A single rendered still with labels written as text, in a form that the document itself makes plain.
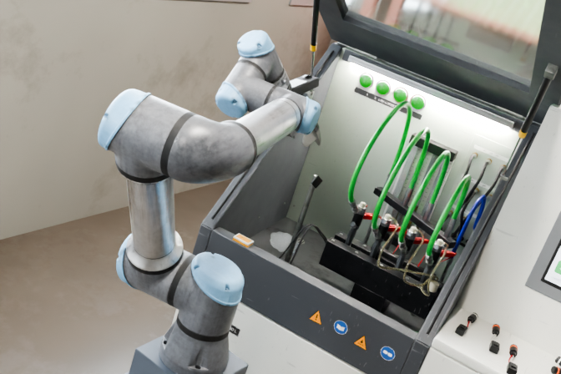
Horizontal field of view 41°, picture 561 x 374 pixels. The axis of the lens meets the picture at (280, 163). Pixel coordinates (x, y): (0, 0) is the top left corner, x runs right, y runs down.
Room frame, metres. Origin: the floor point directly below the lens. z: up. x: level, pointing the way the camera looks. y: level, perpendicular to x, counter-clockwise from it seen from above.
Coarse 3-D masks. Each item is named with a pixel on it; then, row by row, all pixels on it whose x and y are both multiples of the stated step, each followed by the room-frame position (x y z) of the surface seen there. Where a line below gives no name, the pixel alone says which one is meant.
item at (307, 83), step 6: (300, 78) 1.77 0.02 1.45; (306, 78) 1.77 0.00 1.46; (312, 78) 1.77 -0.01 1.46; (318, 78) 1.78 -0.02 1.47; (294, 84) 1.73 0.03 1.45; (300, 84) 1.73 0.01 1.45; (306, 84) 1.74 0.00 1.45; (312, 84) 1.76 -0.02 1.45; (318, 84) 1.78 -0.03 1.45; (294, 90) 1.71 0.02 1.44; (300, 90) 1.72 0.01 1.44; (306, 90) 1.75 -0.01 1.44
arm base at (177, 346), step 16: (176, 320) 1.34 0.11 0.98; (176, 336) 1.31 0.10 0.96; (192, 336) 1.30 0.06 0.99; (208, 336) 1.30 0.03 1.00; (224, 336) 1.32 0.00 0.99; (160, 352) 1.32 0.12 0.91; (176, 352) 1.29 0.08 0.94; (192, 352) 1.29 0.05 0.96; (208, 352) 1.30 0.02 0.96; (224, 352) 1.33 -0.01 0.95; (176, 368) 1.28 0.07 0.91; (192, 368) 1.28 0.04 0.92; (208, 368) 1.29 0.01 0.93; (224, 368) 1.33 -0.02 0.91
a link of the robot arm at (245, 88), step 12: (240, 60) 1.59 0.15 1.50; (240, 72) 1.56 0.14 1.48; (252, 72) 1.56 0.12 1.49; (264, 72) 1.58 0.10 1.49; (228, 84) 1.53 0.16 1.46; (240, 84) 1.53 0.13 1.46; (252, 84) 1.53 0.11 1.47; (264, 84) 1.54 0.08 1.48; (216, 96) 1.52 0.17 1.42; (228, 96) 1.51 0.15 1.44; (240, 96) 1.51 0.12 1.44; (252, 96) 1.52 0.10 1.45; (264, 96) 1.52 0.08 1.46; (228, 108) 1.52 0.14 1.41; (240, 108) 1.51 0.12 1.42; (252, 108) 1.52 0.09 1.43
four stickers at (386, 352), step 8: (312, 312) 1.72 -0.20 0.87; (320, 312) 1.71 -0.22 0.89; (312, 320) 1.72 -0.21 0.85; (320, 320) 1.71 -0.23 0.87; (336, 320) 1.70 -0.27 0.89; (336, 328) 1.69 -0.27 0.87; (344, 328) 1.69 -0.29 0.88; (344, 336) 1.68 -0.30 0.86; (360, 336) 1.67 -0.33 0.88; (360, 344) 1.67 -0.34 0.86; (368, 344) 1.66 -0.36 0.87; (384, 344) 1.65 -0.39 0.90; (384, 352) 1.64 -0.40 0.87; (392, 352) 1.64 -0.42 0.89; (392, 360) 1.63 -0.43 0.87
